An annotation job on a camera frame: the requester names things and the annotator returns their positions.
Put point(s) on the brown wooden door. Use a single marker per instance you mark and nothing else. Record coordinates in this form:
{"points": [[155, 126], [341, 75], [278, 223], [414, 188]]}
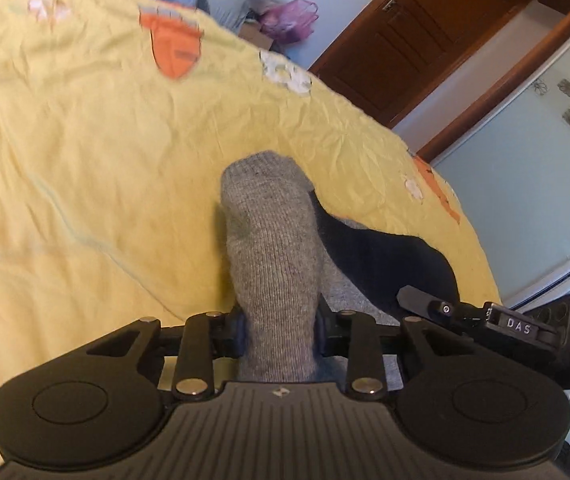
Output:
{"points": [[396, 52]]}

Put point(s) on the pink plastic basket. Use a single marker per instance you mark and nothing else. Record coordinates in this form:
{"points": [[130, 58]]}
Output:
{"points": [[290, 22]]}

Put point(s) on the white frosted wardrobe door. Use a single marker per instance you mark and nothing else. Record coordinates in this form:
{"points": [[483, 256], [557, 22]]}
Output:
{"points": [[512, 176]]}

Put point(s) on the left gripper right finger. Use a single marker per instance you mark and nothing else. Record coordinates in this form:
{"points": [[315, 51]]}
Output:
{"points": [[355, 336]]}

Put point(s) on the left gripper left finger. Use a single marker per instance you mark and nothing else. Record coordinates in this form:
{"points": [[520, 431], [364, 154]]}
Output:
{"points": [[205, 338]]}

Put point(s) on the grey and navy knit sweater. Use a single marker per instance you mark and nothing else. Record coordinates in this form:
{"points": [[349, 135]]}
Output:
{"points": [[287, 254]]}

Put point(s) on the yellow patterned quilt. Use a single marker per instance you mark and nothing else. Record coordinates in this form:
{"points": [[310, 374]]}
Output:
{"points": [[117, 119]]}

